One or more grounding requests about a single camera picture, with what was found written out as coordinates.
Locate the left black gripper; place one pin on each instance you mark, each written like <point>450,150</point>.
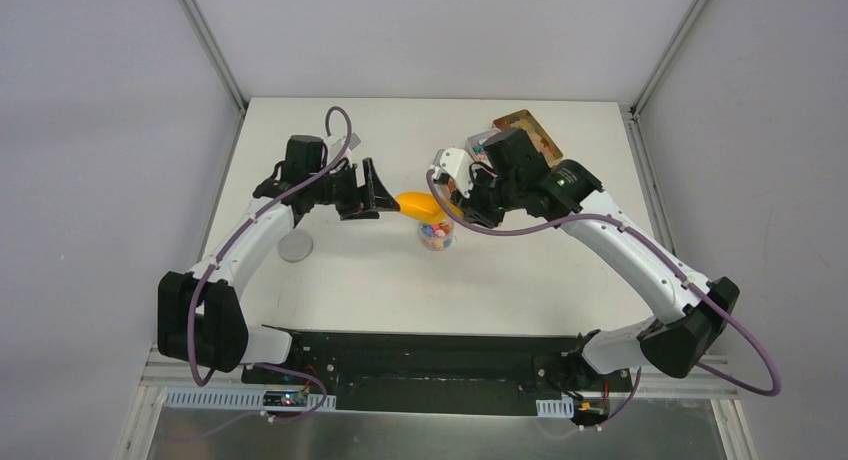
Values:
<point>361,191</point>

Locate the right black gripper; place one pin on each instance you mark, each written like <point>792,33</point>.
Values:
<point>471,205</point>

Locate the yellow plastic scoop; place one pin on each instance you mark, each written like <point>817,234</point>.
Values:
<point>422,207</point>

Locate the clear plastic jar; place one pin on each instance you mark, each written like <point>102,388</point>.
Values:
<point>438,236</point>

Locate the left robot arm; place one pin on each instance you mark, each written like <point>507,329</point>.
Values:
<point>200,318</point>

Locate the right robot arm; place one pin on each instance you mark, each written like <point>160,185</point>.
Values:
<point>683,323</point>

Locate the white tray of star candies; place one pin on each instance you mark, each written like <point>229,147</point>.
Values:
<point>474,145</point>

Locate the gold tray of gummies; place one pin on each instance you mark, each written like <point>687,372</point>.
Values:
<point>541,140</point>

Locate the clear jar lid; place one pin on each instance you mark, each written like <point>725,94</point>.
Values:
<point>295,246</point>

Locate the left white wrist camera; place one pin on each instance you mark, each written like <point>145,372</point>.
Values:
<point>348,141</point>

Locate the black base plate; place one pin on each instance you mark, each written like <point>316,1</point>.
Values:
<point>443,374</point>

